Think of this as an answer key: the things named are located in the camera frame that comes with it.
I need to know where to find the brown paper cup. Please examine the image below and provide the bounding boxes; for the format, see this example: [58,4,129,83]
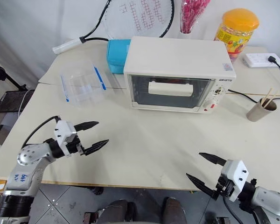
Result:
[245,97,278,123]

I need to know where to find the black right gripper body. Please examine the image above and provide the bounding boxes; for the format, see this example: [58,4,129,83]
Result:
[211,174,235,201]

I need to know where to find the black metal stand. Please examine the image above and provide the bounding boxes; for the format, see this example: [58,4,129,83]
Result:
[0,59,29,92]

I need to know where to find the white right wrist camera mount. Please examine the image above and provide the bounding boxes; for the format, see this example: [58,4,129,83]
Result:
[220,160,249,203]

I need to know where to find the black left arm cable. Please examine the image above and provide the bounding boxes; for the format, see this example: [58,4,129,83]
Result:
[21,115,61,150]

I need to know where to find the wooden stick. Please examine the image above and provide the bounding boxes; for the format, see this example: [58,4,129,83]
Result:
[263,87,274,107]
[266,91,280,109]

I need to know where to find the glass oven door with handle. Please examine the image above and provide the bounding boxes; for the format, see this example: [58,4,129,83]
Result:
[127,74,216,111]

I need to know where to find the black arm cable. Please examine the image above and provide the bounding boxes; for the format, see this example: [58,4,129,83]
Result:
[222,195,239,224]
[21,115,61,150]

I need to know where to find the white toaster oven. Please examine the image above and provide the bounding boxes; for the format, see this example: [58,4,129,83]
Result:
[123,36,237,114]

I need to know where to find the black plug with cable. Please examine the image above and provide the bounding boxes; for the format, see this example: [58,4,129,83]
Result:
[227,55,280,104]

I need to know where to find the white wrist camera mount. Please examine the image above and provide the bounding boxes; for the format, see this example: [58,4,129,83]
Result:
[220,160,249,203]
[53,120,78,155]

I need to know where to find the pink dried flower bunch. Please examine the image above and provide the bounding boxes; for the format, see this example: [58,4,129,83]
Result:
[180,0,212,35]

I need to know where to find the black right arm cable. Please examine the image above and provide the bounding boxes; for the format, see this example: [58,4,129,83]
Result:
[222,195,239,224]

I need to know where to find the clear plastic box blue clips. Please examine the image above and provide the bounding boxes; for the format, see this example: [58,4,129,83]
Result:
[59,60,107,109]

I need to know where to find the white power strip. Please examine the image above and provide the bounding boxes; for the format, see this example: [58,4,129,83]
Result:
[242,53,280,69]

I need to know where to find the dark rounded shape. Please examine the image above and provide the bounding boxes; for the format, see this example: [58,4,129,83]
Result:
[102,199,135,224]
[161,196,188,224]

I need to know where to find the teal fabric pouch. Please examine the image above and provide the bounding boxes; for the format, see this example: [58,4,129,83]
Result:
[106,39,132,75]

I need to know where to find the thin white cable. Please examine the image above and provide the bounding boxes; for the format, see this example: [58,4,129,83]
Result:
[18,90,32,118]

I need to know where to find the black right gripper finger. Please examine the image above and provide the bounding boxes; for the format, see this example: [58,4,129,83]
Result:
[186,173,217,199]
[198,152,227,167]

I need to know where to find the candy jar with orange lid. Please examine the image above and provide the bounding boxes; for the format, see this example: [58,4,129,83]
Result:
[213,7,260,64]

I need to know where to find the black badminton racket white grip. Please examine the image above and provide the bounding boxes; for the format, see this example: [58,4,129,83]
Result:
[51,0,176,55]

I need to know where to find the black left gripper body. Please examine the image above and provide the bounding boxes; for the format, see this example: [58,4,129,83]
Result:
[65,135,86,157]

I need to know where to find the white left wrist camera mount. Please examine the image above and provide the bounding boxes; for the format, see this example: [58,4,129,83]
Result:
[53,120,78,155]

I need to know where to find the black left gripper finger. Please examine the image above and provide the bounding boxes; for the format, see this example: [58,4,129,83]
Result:
[74,121,100,132]
[83,139,110,156]

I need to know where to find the white vase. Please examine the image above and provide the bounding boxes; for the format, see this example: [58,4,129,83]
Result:
[178,29,199,41]

